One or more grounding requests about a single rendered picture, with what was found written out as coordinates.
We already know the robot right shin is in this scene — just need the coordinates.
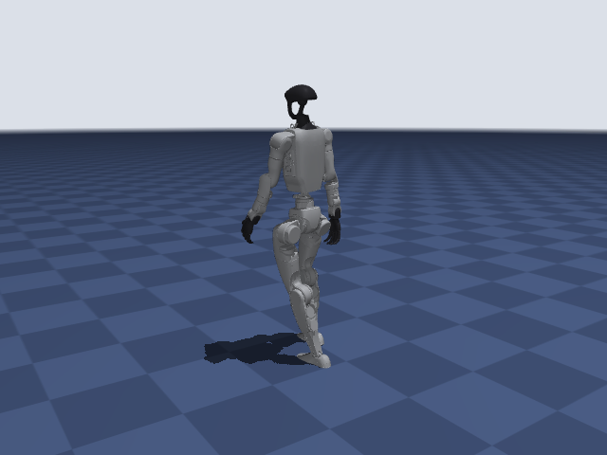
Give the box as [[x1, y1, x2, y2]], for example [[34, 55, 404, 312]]
[[310, 268, 320, 321]]

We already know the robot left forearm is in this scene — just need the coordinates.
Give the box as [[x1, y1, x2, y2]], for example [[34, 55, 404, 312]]
[[248, 174, 273, 222]]

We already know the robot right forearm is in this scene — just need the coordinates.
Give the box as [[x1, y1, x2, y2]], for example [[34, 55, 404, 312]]
[[324, 175, 341, 216]]

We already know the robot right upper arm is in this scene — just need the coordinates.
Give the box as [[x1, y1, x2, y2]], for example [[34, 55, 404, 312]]
[[322, 128, 336, 182]]

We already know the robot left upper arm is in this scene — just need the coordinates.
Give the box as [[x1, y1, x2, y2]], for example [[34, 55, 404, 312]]
[[259, 132, 294, 188]]

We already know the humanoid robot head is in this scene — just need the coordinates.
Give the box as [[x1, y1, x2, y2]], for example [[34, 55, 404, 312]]
[[285, 84, 318, 130]]

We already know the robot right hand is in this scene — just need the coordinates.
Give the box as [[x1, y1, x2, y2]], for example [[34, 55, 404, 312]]
[[324, 208, 340, 245]]

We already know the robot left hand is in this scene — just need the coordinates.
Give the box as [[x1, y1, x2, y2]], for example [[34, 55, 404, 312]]
[[241, 215, 261, 244]]

